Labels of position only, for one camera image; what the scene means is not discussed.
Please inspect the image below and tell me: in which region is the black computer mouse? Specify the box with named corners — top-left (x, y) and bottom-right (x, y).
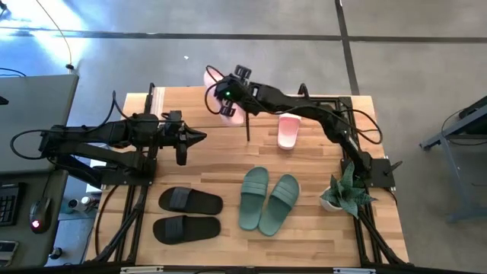
top-left (29, 196), bottom-right (53, 234)

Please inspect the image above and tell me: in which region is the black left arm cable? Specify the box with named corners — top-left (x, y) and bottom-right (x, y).
top-left (9, 128), bottom-right (53, 161)

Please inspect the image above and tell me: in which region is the black aluminium table frame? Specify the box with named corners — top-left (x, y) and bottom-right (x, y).
top-left (85, 81), bottom-right (410, 269)

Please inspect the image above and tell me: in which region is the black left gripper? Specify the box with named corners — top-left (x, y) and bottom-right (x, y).
top-left (158, 120), bottom-right (208, 167)

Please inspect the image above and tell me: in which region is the grey desk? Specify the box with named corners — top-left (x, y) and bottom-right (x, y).
top-left (0, 74), bottom-right (80, 267)

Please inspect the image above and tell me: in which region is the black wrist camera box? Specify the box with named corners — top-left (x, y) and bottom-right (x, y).
top-left (161, 109), bottom-right (185, 123)
top-left (213, 75), bottom-right (239, 103)

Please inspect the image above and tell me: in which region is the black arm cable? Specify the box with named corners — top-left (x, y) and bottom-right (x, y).
top-left (334, 108), bottom-right (384, 146)
top-left (9, 128), bottom-right (53, 161)

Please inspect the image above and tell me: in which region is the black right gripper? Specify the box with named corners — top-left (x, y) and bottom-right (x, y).
top-left (219, 64), bottom-right (263, 117)

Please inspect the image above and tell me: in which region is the silver metal bracket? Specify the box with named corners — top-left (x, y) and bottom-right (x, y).
top-left (119, 266), bottom-right (164, 274)
top-left (333, 267), bottom-right (376, 274)

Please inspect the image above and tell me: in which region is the green rubber slide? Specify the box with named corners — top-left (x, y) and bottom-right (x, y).
top-left (238, 166), bottom-right (270, 231)
top-left (257, 174), bottom-right (301, 237)

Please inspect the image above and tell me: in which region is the black keyboard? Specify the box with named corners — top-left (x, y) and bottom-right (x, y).
top-left (0, 182), bottom-right (23, 228)

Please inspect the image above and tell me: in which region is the black right camera cable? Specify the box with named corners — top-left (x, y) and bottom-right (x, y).
top-left (204, 65), bottom-right (229, 115)

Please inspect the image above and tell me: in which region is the thin yellow floor cable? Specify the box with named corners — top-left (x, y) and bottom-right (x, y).
top-left (36, 0), bottom-right (75, 72)

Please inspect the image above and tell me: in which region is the black rubber slide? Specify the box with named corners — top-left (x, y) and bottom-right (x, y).
top-left (158, 186), bottom-right (224, 216)
top-left (152, 214), bottom-right (222, 246)

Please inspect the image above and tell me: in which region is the snake plant in white pot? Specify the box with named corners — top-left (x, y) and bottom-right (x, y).
top-left (319, 161), bottom-right (378, 220)

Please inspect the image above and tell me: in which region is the blue-grey side table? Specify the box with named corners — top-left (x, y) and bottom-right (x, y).
top-left (419, 94), bottom-right (487, 225)

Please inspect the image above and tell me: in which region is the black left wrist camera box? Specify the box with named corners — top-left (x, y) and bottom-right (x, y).
top-left (161, 109), bottom-right (185, 123)

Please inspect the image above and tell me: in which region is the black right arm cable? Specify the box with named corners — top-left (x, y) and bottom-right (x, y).
top-left (334, 108), bottom-right (384, 146)

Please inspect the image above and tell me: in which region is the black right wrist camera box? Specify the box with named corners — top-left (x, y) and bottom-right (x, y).
top-left (213, 75), bottom-right (239, 103)

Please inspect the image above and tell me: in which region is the pink rubber slide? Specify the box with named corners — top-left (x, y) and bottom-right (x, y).
top-left (276, 113), bottom-right (302, 151)
top-left (202, 67), bottom-right (247, 126)

